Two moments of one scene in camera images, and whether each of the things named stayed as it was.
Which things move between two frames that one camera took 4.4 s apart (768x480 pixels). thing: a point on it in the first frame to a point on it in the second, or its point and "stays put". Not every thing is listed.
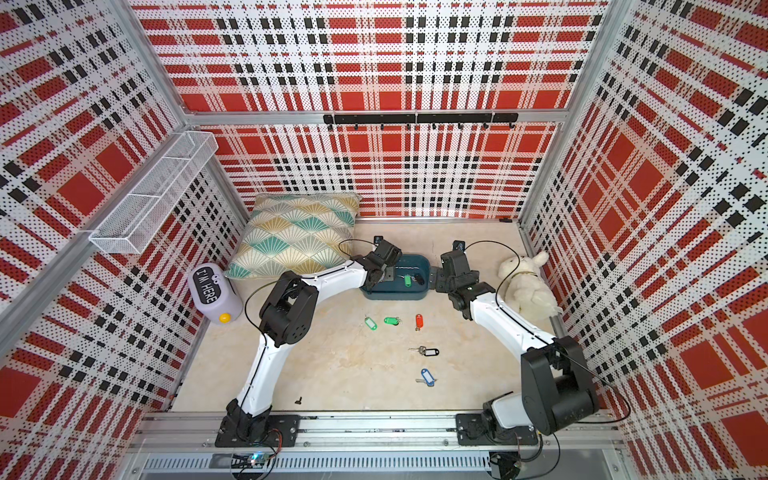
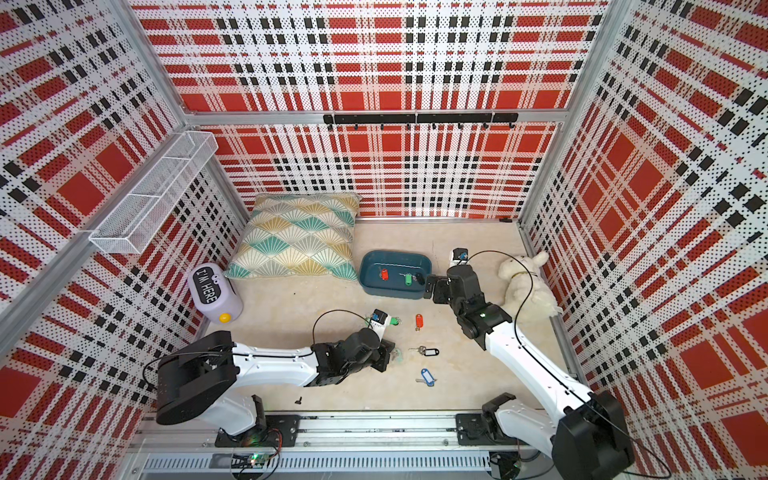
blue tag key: x=427 y=378 stays put
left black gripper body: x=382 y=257 to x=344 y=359
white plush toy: x=527 y=291 stays put
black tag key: x=426 y=351 stays put
